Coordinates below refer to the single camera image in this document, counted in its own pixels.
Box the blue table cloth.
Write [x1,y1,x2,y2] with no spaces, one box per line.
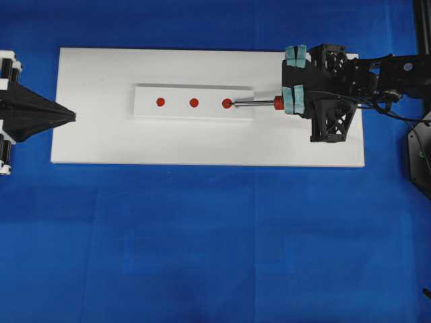
[1,1,430,322]

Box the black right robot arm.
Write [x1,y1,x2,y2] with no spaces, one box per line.
[276,44,430,116]

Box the white foam board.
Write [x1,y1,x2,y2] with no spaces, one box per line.
[51,48,365,168]

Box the black aluminium table frame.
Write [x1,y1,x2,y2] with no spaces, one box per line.
[413,0,430,55]

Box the red dot mark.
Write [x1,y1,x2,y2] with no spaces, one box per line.
[156,98,166,107]
[222,98,232,109]
[189,98,199,108]

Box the middle red dot mark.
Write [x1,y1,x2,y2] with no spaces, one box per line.
[189,98,199,108]

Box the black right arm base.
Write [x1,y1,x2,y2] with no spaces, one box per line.
[407,112,430,199]

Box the white raised strip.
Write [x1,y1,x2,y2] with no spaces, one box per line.
[133,83,255,121]

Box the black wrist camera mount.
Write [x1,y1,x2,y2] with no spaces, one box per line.
[310,99,357,143]

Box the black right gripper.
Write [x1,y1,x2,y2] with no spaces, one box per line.
[281,44,384,117]

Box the black cable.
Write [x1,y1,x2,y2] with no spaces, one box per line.
[304,89,431,159]

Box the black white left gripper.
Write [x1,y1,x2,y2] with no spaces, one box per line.
[1,50,76,175]

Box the red handled soldering iron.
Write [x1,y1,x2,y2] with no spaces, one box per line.
[232,96,284,110]

